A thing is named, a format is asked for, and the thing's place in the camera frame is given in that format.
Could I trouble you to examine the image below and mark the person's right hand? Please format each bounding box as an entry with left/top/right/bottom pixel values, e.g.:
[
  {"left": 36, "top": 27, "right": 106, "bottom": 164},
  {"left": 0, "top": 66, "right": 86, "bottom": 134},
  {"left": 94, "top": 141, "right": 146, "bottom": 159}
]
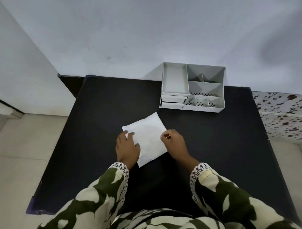
[{"left": 160, "top": 129, "right": 193, "bottom": 164}]

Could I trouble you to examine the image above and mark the person's left hand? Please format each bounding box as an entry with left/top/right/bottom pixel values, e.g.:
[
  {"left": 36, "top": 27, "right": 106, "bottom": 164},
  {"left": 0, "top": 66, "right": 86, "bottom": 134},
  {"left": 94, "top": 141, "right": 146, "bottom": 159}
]
[{"left": 115, "top": 130, "right": 141, "bottom": 165}]

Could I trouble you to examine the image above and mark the person's left forearm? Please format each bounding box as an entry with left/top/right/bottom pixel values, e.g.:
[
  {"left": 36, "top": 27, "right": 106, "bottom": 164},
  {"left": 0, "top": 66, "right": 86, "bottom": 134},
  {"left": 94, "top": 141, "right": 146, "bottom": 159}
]
[{"left": 37, "top": 161, "right": 130, "bottom": 229}]

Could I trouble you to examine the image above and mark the person's right forearm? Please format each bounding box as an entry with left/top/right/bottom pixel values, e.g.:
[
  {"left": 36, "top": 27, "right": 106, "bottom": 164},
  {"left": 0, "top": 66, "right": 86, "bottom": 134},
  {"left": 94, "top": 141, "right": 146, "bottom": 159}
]
[{"left": 176, "top": 154, "right": 302, "bottom": 229}]

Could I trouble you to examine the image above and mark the white organizer drawer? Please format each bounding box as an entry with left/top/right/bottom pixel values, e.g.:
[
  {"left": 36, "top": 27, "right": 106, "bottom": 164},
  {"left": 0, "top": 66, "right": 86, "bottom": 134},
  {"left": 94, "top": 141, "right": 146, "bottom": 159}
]
[{"left": 161, "top": 94, "right": 189, "bottom": 106}]

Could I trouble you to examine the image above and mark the white plastic desk organizer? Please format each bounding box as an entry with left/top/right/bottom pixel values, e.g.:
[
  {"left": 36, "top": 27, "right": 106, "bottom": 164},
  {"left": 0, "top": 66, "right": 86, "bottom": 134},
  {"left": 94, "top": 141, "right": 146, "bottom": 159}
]
[{"left": 159, "top": 62, "right": 226, "bottom": 114}]

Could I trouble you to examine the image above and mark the person's camouflage patterned shirt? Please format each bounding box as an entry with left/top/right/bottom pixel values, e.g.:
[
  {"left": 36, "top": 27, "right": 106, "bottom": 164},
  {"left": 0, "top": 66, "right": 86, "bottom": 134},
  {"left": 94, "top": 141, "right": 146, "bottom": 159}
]
[{"left": 110, "top": 208, "right": 226, "bottom": 229}]

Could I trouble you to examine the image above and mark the white floral patterned cloth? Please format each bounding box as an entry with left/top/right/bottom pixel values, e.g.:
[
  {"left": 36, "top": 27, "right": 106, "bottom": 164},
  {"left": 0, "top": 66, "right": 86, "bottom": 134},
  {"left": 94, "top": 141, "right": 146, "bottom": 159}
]
[{"left": 252, "top": 91, "right": 302, "bottom": 140}]

